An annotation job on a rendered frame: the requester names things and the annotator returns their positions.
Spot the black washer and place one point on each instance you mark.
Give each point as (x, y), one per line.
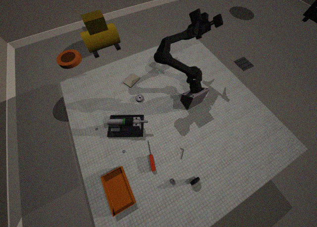
(194, 181)

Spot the red-handled screwdriver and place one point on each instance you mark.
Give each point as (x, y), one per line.
(151, 160)

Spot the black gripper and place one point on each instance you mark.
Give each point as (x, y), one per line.
(217, 21)

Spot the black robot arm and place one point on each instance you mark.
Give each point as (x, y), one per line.
(163, 56)

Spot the orange rectangular tray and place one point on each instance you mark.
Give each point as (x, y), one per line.
(118, 191)

